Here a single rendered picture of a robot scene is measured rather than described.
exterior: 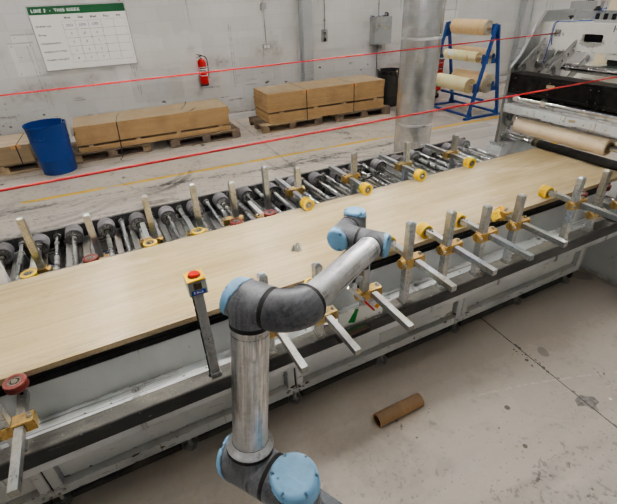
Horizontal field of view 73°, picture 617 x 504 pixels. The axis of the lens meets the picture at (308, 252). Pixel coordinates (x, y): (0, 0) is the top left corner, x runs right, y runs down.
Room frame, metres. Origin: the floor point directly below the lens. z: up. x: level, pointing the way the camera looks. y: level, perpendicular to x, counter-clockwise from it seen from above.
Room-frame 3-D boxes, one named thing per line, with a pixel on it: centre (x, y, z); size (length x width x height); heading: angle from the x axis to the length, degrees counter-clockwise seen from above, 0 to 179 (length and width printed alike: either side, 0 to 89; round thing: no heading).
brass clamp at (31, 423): (0.96, 1.07, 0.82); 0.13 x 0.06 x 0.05; 116
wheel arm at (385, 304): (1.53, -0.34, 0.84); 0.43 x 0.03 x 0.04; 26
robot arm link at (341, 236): (1.38, -0.14, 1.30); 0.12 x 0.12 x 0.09; 59
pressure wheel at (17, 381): (1.10, 1.11, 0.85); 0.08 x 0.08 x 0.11
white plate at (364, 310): (1.57, -0.24, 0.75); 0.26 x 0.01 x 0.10; 116
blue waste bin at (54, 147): (6.06, 3.63, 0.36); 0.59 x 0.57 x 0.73; 23
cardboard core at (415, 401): (1.55, -0.48, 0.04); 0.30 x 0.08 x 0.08; 116
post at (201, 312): (1.27, 0.43, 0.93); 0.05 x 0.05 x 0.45; 26
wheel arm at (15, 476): (0.92, 1.03, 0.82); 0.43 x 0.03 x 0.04; 26
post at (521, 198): (2.03, -1.16, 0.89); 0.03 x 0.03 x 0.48; 26
